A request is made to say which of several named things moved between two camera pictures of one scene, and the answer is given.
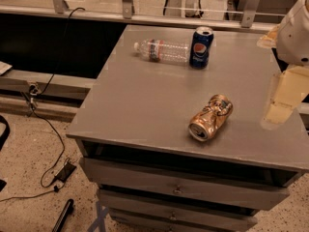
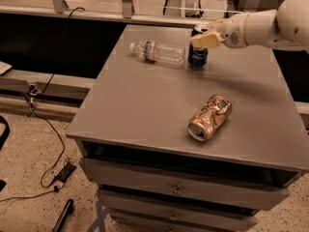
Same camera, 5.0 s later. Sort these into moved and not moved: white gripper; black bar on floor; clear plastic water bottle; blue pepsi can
Moved: white gripper
Not moved: black bar on floor; blue pepsi can; clear plastic water bottle
